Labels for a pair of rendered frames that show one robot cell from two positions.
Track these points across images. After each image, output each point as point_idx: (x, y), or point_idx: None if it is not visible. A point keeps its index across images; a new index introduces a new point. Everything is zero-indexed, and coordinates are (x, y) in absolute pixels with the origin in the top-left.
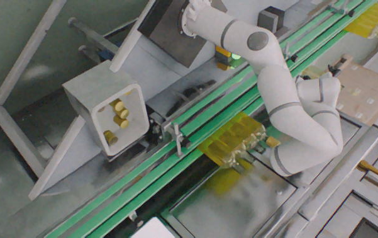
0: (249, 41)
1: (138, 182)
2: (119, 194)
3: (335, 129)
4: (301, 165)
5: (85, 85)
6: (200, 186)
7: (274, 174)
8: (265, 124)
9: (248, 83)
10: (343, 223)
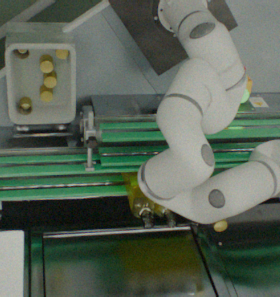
0: (194, 28)
1: (22, 166)
2: None
3: (248, 176)
4: (160, 178)
5: (25, 29)
6: (101, 234)
7: (204, 272)
8: (253, 226)
9: (230, 132)
10: None
